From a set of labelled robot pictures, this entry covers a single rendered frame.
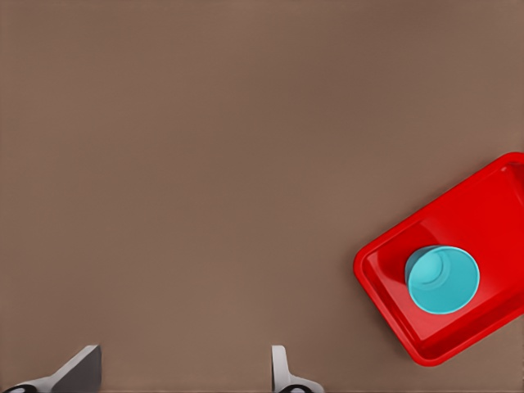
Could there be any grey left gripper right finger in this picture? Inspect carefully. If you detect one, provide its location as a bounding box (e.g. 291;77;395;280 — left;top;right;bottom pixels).
271;345;325;393

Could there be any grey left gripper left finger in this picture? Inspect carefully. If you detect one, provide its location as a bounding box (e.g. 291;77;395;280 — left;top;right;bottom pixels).
2;344;102;393

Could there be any teal cup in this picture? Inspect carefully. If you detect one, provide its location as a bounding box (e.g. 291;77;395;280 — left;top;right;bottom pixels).
404;244;481;316

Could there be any red plastic tray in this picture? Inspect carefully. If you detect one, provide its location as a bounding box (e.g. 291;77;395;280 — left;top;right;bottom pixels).
353;151;524;368

